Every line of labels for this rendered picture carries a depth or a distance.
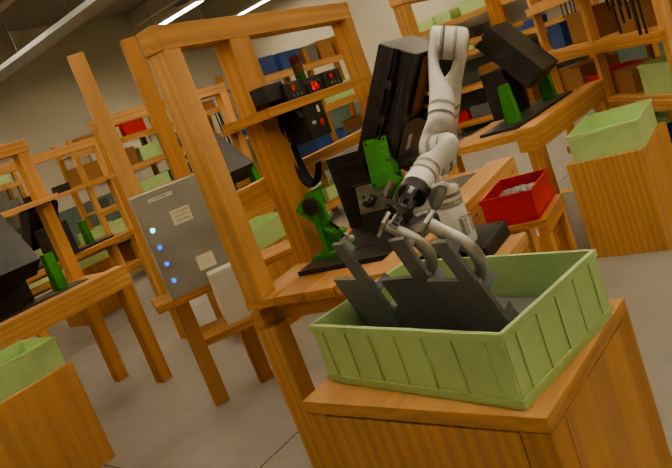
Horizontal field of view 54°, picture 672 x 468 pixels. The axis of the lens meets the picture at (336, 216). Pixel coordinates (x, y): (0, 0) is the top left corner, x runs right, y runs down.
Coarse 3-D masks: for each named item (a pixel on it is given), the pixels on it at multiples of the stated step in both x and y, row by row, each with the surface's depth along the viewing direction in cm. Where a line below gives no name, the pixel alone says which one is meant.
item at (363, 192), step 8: (368, 184) 282; (360, 192) 285; (368, 192) 282; (376, 192) 280; (360, 200) 285; (376, 200) 281; (384, 200) 278; (392, 200) 276; (360, 208) 285; (368, 208) 283; (376, 208) 280
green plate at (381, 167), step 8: (384, 136) 274; (368, 144) 278; (376, 144) 276; (384, 144) 274; (368, 152) 279; (376, 152) 276; (384, 152) 274; (368, 160) 279; (376, 160) 277; (384, 160) 275; (392, 160) 277; (368, 168) 279; (376, 168) 277; (384, 168) 275; (392, 168) 273; (376, 176) 277; (384, 176) 275; (376, 184) 278; (384, 184) 276
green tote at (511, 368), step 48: (384, 288) 191; (528, 288) 168; (576, 288) 145; (336, 336) 166; (384, 336) 152; (432, 336) 140; (480, 336) 130; (528, 336) 132; (576, 336) 144; (384, 384) 159; (432, 384) 147; (480, 384) 136; (528, 384) 131
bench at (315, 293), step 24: (480, 168) 344; (288, 288) 249; (312, 288) 237; (336, 288) 228; (264, 312) 252; (288, 312) 253; (312, 312) 247; (264, 336) 252; (288, 336) 254; (288, 360) 251; (288, 384) 255; (312, 384) 260; (312, 432) 257; (312, 456) 262
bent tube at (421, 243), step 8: (384, 224) 151; (392, 232) 152; (400, 232) 151; (408, 232) 151; (416, 240) 151; (424, 240) 151; (424, 248) 151; (432, 248) 152; (424, 256) 153; (432, 256) 152; (432, 264) 154; (432, 272) 156
